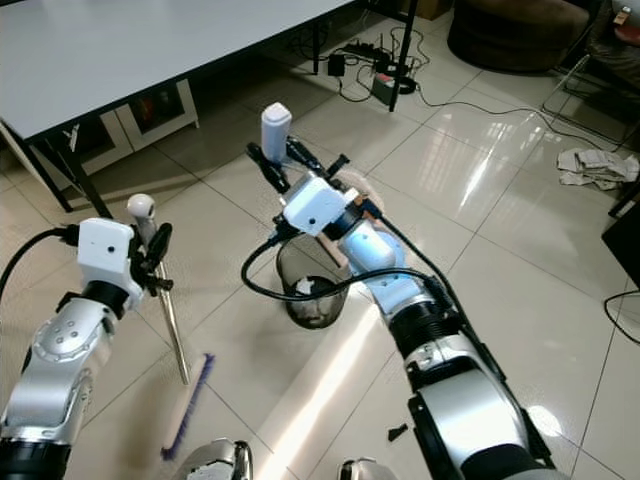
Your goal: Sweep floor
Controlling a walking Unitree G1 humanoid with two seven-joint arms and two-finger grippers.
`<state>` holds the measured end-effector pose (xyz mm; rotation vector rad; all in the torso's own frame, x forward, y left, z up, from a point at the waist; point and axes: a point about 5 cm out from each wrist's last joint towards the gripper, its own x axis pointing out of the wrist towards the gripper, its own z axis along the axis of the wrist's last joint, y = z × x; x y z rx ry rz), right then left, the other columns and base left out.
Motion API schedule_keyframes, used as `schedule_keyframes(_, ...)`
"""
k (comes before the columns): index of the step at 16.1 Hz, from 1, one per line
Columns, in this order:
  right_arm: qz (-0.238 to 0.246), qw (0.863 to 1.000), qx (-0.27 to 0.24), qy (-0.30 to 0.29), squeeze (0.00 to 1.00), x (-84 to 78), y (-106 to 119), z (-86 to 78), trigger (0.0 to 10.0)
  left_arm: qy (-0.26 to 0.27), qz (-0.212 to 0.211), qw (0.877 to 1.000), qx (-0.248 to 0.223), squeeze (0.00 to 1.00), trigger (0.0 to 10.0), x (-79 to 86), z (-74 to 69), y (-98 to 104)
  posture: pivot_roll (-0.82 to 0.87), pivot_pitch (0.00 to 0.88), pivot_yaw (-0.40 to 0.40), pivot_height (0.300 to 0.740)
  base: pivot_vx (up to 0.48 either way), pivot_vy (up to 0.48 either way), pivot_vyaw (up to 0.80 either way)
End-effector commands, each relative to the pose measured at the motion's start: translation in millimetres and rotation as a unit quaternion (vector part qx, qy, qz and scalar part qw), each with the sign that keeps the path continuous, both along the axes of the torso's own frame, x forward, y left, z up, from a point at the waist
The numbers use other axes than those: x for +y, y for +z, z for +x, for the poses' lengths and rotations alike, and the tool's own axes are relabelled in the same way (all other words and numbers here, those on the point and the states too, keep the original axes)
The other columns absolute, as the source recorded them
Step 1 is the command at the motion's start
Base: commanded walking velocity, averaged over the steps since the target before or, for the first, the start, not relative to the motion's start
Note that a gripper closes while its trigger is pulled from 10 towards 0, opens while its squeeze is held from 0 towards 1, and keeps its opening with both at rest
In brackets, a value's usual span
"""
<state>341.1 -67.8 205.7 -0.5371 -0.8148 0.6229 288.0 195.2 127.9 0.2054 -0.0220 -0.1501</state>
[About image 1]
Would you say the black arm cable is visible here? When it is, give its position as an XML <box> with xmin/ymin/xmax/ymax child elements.
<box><xmin>0</xmin><ymin>225</ymin><xmax>82</xmax><ymax>326</ymax></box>
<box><xmin>240</xmin><ymin>232</ymin><xmax>413</xmax><ymax>303</ymax></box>

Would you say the silver left robot leg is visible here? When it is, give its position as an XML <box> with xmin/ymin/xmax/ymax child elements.
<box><xmin>174</xmin><ymin>437</ymin><xmax>255</xmax><ymax>480</ymax></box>

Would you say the silver right robot leg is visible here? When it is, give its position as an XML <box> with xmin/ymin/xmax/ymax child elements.
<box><xmin>339</xmin><ymin>457</ymin><xmax>402</xmax><ymax>480</ymax></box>

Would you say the black power strip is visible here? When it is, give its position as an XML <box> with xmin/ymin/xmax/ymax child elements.
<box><xmin>344</xmin><ymin>39</ymin><xmax>388</xmax><ymax>61</ymax></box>

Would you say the grey table with black legs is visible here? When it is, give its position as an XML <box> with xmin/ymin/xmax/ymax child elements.
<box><xmin>0</xmin><ymin>0</ymin><xmax>423</xmax><ymax>223</ymax></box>

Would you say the white cabinet with dark doors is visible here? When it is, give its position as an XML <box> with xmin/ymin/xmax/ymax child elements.
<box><xmin>103</xmin><ymin>79</ymin><xmax>200</xmax><ymax>153</ymax></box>

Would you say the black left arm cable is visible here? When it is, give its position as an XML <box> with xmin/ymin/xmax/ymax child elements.
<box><xmin>0</xmin><ymin>225</ymin><xmax>82</xmax><ymax>326</ymax></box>

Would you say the brown beanbag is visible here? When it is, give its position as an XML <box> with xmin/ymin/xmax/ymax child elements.
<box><xmin>447</xmin><ymin>0</ymin><xmax>598</xmax><ymax>74</ymax></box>

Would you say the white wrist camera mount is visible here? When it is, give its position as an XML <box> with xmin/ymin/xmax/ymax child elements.
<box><xmin>76</xmin><ymin>216</ymin><xmax>145</xmax><ymax>307</ymax></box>
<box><xmin>280</xmin><ymin>174</ymin><xmax>359</xmax><ymax>239</ymax></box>

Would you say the black power box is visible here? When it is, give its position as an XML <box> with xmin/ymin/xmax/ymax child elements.
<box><xmin>369</xmin><ymin>64</ymin><xmax>403</xmax><ymax>108</ymax></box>

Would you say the silver robot leg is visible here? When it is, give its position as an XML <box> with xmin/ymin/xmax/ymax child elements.
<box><xmin>339</xmin><ymin>457</ymin><xmax>402</xmax><ymax>480</ymax></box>
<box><xmin>174</xmin><ymin>437</ymin><xmax>255</xmax><ymax>480</ymax></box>

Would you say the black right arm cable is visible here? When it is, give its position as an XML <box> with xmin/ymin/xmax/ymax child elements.
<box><xmin>240</xmin><ymin>232</ymin><xmax>413</xmax><ymax>303</ymax></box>

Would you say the thin black floor cable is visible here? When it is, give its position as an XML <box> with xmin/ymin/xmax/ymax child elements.
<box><xmin>398</xmin><ymin>76</ymin><xmax>596</xmax><ymax>143</ymax></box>

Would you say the broom with metal stick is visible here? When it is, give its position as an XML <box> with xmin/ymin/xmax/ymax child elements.
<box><xmin>126</xmin><ymin>194</ymin><xmax>218</xmax><ymax>464</ymax></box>

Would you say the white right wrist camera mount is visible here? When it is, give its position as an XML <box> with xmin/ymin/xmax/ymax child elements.
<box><xmin>280</xmin><ymin>174</ymin><xmax>359</xmax><ymax>239</ymax></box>

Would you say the black mesh waste bin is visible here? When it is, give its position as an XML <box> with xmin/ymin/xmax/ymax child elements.
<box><xmin>276</xmin><ymin>237</ymin><xmax>347</xmax><ymax>330</ymax></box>

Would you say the dustpan with white handle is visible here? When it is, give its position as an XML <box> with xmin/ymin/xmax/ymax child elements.
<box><xmin>260</xmin><ymin>101</ymin><xmax>384</xmax><ymax>269</ymax></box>

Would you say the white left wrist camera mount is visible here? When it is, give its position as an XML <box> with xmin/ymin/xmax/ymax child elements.
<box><xmin>76</xmin><ymin>216</ymin><xmax>145</xmax><ymax>307</ymax></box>

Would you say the crumpled grey white cloth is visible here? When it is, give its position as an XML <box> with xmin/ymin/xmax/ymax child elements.
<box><xmin>556</xmin><ymin>147</ymin><xmax>640</xmax><ymax>193</ymax></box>

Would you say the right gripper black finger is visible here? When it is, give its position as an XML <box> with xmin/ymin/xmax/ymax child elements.
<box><xmin>287</xmin><ymin>137</ymin><xmax>329</xmax><ymax>173</ymax></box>
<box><xmin>246</xmin><ymin>142</ymin><xmax>293</xmax><ymax>198</ymax></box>

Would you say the black box furniture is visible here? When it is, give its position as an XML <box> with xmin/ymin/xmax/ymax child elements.
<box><xmin>600</xmin><ymin>188</ymin><xmax>640</xmax><ymax>293</ymax></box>

